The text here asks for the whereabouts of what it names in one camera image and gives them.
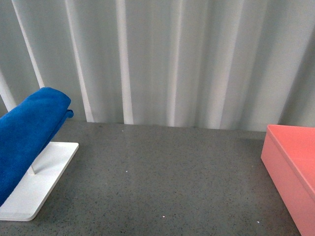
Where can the blue microfiber cloth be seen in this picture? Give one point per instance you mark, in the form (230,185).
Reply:
(25,132)

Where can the white towel rack stand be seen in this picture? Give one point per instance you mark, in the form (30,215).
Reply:
(28,197)

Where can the pink plastic box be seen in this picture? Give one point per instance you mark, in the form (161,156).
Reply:
(289,156)

